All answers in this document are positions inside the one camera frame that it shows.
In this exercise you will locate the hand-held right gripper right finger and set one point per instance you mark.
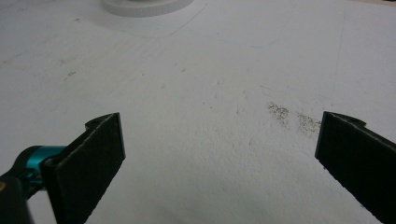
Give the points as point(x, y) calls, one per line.
point(361, 168)

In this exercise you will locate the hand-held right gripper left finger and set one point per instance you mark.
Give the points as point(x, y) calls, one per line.
point(87, 174)

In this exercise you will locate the white stand with pole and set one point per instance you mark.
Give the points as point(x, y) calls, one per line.
point(146, 7)

